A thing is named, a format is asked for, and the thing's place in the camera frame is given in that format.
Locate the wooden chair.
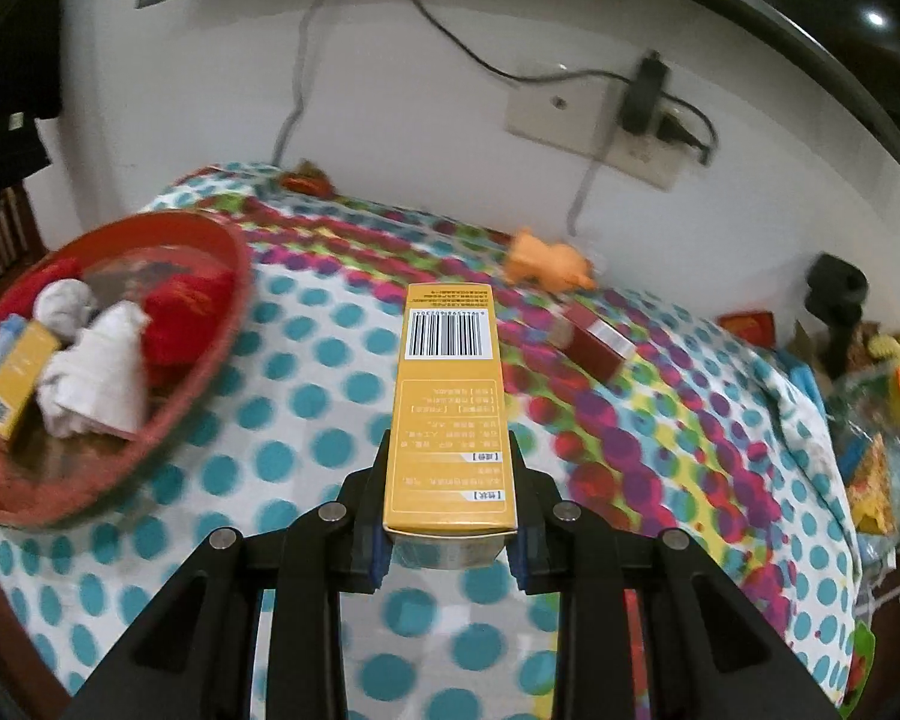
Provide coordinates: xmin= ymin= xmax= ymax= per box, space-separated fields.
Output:
xmin=0 ymin=184 xmax=50 ymax=286

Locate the long thin black cable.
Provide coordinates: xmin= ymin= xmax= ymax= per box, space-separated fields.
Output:
xmin=274 ymin=0 xmax=635 ymax=166

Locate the short black charger cable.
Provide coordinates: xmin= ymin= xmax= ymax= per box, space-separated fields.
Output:
xmin=568 ymin=156 xmax=608 ymax=235

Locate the blue foam sheet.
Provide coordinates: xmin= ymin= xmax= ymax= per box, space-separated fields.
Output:
xmin=787 ymin=364 xmax=826 ymax=406

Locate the red snack packet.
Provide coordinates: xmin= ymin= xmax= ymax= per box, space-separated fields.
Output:
xmin=720 ymin=311 xmax=775 ymax=346

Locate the green printed packet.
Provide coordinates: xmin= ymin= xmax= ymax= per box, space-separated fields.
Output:
xmin=840 ymin=619 xmax=878 ymax=713

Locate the black clamp stand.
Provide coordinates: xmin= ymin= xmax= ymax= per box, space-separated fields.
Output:
xmin=806 ymin=253 xmax=869 ymax=380

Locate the white towel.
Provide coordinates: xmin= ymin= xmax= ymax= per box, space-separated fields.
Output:
xmin=36 ymin=300 xmax=153 ymax=442

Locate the yellow cardboard box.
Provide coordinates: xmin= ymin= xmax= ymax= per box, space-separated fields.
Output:
xmin=0 ymin=320 xmax=62 ymax=440

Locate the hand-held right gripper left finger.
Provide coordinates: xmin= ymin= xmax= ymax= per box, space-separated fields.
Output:
xmin=67 ymin=427 xmax=391 ymax=720

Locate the white sock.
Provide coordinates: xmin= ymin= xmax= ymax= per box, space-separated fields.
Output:
xmin=32 ymin=277 xmax=100 ymax=340

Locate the dark cloth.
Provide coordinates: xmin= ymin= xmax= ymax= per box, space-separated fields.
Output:
xmin=0 ymin=37 xmax=65 ymax=196

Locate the red candy wrapper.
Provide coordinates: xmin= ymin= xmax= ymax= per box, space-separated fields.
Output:
xmin=281 ymin=161 xmax=335 ymax=196

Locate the red round tray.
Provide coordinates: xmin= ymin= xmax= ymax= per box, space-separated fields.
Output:
xmin=0 ymin=211 xmax=254 ymax=530

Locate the orange toy crab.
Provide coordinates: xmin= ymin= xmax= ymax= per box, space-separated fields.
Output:
xmin=504 ymin=229 xmax=597 ymax=292

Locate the clear plastic bag of snacks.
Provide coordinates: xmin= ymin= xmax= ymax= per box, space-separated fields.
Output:
xmin=829 ymin=375 xmax=900 ymax=533

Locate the black charger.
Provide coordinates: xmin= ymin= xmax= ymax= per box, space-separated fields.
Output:
xmin=619 ymin=52 xmax=668 ymax=134

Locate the large red cloth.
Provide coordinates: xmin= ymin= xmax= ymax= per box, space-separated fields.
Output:
xmin=141 ymin=266 xmax=239 ymax=368

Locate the polka dot tablecloth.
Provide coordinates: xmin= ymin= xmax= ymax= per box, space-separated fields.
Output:
xmin=0 ymin=160 xmax=863 ymax=720

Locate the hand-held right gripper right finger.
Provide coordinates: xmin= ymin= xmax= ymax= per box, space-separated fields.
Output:
xmin=506 ymin=442 xmax=833 ymax=720

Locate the small red box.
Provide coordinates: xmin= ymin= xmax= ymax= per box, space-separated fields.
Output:
xmin=559 ymin=305 xmax=635 ymax=380

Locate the black plug with cable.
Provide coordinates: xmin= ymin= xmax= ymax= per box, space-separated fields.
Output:
xmin=656 ymin=114 xmax=717 ymax=167

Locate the brown cardboard box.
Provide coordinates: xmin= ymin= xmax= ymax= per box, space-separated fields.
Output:
xmin=787 ymin=319 xmax=833 ymax=376

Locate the yellow box with silver face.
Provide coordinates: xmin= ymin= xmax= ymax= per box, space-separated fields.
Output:
xmin=381 ymin=283 xmax=520 ymax=569

